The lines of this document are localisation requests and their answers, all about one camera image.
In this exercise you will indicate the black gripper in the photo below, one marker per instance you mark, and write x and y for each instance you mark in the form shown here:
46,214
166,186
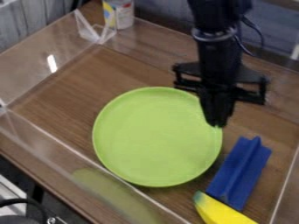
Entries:
219,78

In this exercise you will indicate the white labelled can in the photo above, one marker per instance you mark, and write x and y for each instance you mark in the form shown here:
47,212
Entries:
123,10

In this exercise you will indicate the clear acrylic enclosure wall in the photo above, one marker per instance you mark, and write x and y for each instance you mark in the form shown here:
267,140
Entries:
58,78

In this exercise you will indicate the blue star-shaped block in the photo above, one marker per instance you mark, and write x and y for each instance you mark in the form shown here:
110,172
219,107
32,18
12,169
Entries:
239,172

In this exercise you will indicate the yellow green banana toy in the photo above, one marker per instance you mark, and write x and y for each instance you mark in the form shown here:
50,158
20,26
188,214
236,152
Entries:
215,212

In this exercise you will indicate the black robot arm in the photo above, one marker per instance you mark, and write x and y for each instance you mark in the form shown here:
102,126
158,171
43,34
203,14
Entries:
222,17

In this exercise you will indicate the green round plate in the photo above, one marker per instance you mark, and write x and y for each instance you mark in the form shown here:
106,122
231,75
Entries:
151,137

